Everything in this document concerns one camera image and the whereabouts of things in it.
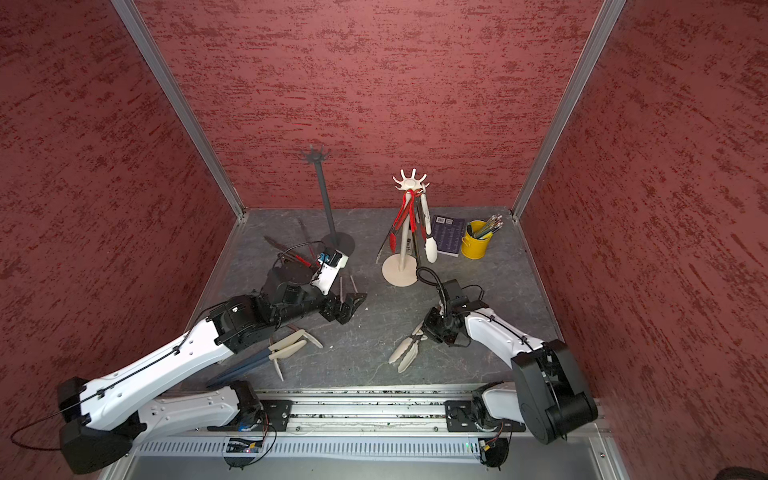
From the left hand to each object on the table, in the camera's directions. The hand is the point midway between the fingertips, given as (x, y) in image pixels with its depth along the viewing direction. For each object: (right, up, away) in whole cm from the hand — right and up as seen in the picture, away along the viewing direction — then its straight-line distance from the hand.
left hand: (348, 292), depth 69 cm
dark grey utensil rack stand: (-12, +12, +38) cm, 42 cm away
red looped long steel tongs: (+14, +18, +8) cm, 24 cm away
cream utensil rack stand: (+13, +2, +33) cm, 36 cm away
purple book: (+32, +15, +45) cm, 58 cm away
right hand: (+19, -16, +17) cm, 30 cm away
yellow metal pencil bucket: (+38, +10, +32) cm, 51 cm away
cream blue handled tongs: (-20, -17, +11) cm, 28 cm away
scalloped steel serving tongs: (+14, -18, +14) cm, 27 cm away
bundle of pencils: (+43, +18, +26) cm, 54 cm away
